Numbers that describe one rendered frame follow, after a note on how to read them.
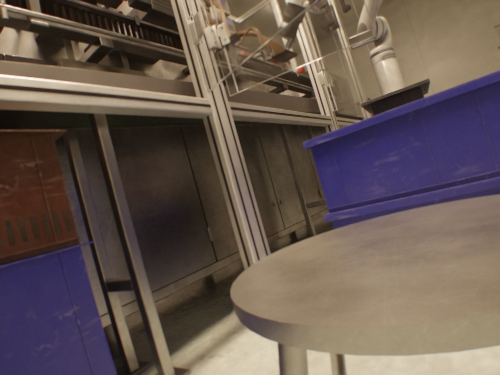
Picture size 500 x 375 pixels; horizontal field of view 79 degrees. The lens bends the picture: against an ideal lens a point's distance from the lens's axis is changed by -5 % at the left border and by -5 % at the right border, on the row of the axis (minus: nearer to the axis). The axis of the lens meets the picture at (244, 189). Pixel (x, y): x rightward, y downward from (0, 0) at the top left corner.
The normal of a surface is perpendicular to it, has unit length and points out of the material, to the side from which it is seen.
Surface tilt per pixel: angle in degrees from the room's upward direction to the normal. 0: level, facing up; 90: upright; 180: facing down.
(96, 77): 90
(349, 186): 90
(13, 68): 90
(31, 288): 90
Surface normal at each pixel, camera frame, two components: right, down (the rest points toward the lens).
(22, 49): 0.76, -0.24
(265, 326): -0.80, 0.20
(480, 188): -0.60, 0.14
